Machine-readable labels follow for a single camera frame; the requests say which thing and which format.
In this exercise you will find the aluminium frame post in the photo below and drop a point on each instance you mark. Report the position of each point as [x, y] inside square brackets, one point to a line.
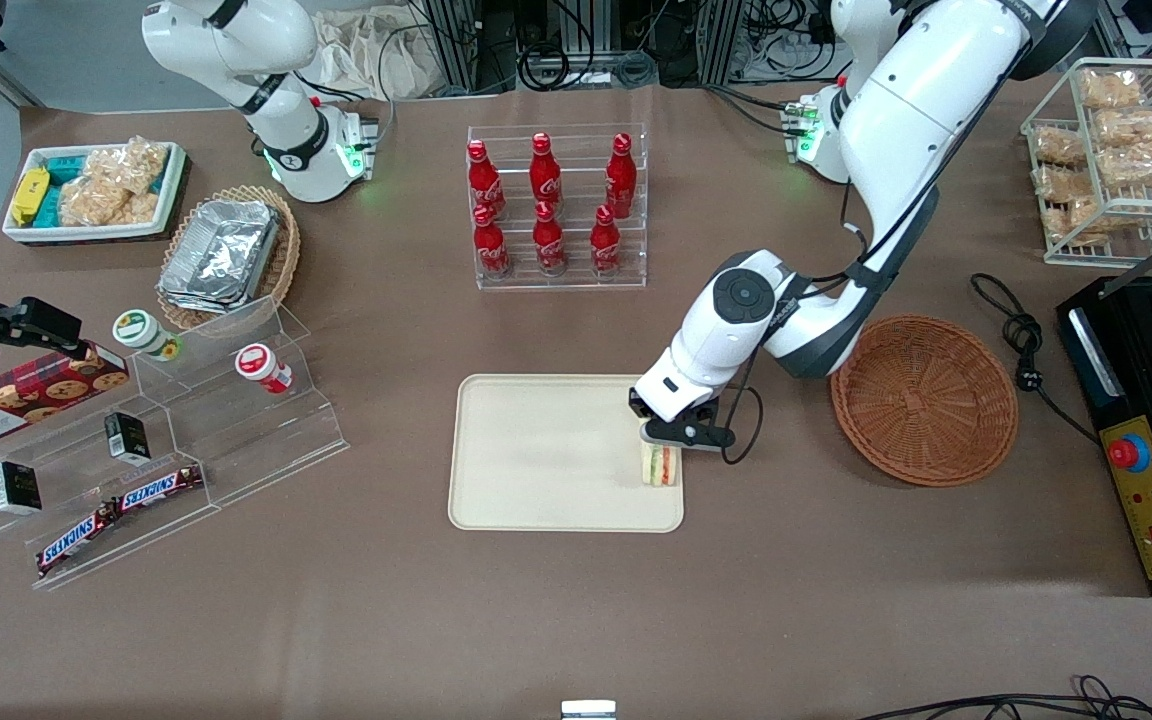
[466, 40]
[721, 40]

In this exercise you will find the beige rectangular tray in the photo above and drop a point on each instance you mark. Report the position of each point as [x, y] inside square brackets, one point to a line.
[546, 455]

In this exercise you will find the round brown wicker basket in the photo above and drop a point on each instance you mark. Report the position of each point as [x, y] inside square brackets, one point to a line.
[926, 400]

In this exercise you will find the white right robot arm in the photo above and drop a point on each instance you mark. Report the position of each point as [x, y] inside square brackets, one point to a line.
[286, 150]

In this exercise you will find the yellow snack packet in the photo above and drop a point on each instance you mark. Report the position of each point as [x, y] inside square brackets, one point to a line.
[29, 195]

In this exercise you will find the triangular sandwich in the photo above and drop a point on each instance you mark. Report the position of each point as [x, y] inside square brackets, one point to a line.
[661, 468]

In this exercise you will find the beige cloth bag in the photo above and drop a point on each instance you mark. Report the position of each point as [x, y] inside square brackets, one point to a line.
[366, 55]

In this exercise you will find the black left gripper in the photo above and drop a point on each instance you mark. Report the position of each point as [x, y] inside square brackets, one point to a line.
[635, 404]

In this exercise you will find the teal snack packet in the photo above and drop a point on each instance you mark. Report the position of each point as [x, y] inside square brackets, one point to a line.
[64, 168]

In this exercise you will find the bagged fried snack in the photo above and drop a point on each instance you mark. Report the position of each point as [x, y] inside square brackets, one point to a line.
[1076, 222]
[1111, 88]
[1064, 185]
[1134, 128]
[1136, 165]
[1058, 146]

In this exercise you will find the stacked foil containers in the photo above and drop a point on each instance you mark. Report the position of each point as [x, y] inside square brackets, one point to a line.
[221, 255]

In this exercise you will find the red cola bottle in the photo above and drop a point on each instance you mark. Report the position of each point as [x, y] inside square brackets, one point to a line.
[621, 180]
[545, 175]
[605, 245]
[491, 248]
[549, 245]
[485, 185]

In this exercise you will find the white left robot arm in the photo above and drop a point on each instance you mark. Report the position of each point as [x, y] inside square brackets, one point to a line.
[896, 130]

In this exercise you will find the red tartan cookie box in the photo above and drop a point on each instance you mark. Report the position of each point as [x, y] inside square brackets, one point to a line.
[26, 400]

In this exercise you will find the clear acrylic step shelf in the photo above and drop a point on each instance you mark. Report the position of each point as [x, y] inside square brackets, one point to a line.
[236, 440]

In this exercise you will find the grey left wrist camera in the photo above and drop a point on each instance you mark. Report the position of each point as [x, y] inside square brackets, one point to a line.
[686, 435]

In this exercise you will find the small black box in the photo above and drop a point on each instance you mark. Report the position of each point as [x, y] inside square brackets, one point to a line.
[126, 438]
[16, 488]

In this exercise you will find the bagged rice crisp snack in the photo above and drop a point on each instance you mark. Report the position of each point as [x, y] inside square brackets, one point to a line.
[94, 195]
[146, 175]

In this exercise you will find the red emergency stop button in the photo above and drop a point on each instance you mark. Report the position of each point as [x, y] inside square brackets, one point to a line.
[1126, 453]

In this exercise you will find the clear acrylic bottle rack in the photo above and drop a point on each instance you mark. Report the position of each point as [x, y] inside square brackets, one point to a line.
[576, 285]

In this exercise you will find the green lidded yogurt cup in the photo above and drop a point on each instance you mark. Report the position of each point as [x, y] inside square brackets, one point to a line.
[139, 330]

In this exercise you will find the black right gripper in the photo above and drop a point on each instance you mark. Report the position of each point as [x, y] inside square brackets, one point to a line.
[8, 327]

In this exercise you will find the Snickers chocolate bar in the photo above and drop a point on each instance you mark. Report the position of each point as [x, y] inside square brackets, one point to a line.
[158, 488]
[76, 540]

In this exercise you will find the oval light wicker basket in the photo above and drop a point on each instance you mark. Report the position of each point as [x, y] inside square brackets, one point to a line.
[286, 250]

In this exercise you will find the red lidded yogurt cup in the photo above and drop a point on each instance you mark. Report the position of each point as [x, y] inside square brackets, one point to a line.
[258, 363]

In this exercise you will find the white rectangular snack tray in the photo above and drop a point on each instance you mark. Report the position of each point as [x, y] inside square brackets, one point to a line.
[86, 233]

